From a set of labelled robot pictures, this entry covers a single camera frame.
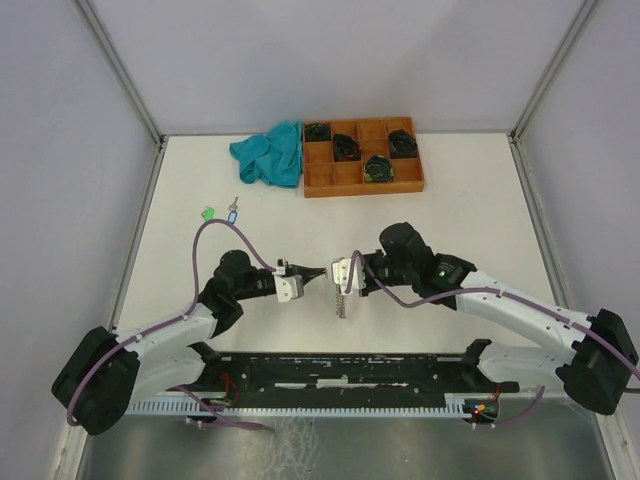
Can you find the wooden compartment tray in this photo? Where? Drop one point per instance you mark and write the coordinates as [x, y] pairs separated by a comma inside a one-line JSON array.
[[324, 178]]

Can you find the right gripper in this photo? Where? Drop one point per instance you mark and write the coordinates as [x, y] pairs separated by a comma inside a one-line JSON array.
[[366, 260]]

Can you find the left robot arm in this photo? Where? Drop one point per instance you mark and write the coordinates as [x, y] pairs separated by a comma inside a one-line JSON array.
[[109, 372]]

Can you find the white cable duct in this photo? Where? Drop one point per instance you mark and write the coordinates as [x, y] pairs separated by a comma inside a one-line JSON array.
[[181, 405]]

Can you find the teal cloth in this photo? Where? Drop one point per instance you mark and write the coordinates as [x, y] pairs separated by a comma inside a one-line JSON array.
[[274, 158]]

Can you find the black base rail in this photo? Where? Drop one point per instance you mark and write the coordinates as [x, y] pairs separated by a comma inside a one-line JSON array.
[[343, 380]]

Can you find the green tag key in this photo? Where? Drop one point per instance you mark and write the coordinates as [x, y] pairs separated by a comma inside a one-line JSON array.
[[208, 213]]

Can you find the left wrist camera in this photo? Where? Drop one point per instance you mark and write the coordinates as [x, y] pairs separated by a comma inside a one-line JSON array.
[[278, 275]]

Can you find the blue tag key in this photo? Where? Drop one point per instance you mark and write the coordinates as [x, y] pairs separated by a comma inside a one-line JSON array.
[[233, 211]]

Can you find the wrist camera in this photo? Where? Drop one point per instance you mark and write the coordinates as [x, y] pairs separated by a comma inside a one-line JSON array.
[[347, 275], [278, 275]]

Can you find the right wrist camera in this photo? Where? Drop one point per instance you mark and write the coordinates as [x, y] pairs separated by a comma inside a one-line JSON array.
[[347, 275]]

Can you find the rolled black orange sock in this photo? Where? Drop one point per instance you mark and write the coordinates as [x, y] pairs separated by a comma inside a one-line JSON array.
[[345, 148]]

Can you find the rolled dark sock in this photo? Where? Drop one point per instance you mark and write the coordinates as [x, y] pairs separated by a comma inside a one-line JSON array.
[[317, 132]]

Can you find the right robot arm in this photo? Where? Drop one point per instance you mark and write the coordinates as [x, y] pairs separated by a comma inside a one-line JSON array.
[[591, 356]]

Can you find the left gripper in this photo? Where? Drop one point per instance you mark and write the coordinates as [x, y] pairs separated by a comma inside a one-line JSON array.
[[305, 274]]

